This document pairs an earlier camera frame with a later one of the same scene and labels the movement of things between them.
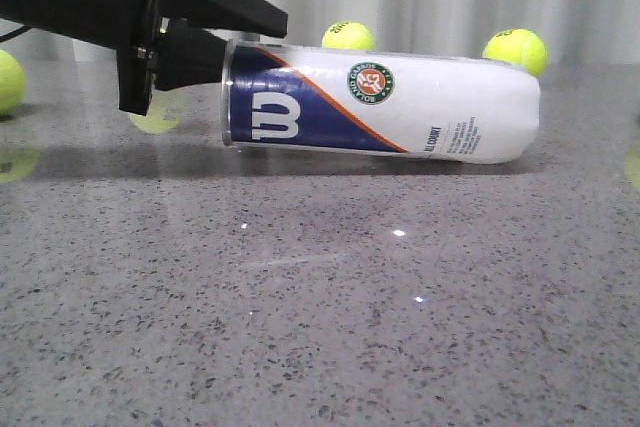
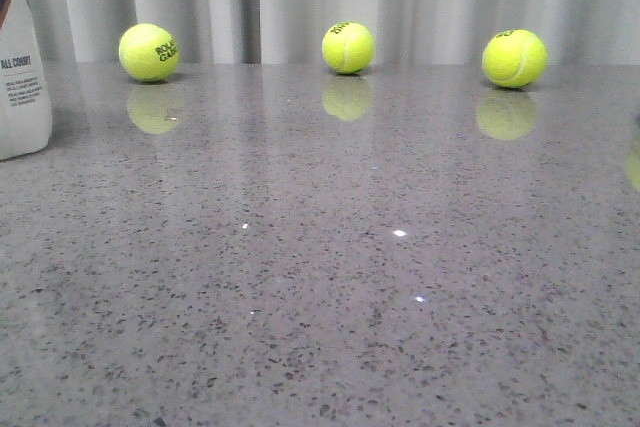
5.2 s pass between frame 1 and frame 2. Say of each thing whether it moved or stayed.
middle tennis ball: stayed
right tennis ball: stayed
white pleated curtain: stayed
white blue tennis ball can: moved
